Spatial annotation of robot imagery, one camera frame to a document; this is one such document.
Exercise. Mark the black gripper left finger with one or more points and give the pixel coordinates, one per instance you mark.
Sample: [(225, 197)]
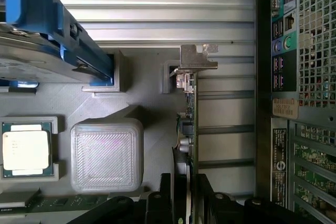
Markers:
[(157, 208)]

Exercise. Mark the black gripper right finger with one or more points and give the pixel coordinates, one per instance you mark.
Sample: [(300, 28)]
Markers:
[(207, 208)]

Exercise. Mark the green RAM stick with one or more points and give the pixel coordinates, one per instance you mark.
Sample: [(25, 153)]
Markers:
[(68, 201)]

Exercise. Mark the grey printed parts rack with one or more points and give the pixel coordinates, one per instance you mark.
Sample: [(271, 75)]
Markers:
[(147, 103)]

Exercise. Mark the beige barcode label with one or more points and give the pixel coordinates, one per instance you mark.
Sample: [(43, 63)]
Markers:
[(284, 107)]

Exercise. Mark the CPU with silver lid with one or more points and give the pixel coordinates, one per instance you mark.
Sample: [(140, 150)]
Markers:
[(26, 149)]

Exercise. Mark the computer case rear panel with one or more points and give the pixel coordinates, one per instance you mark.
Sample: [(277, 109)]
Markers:
[(309, 77)]

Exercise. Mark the hard disk in blue carrier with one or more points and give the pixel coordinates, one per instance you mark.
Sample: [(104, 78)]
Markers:
[(47, 24)]

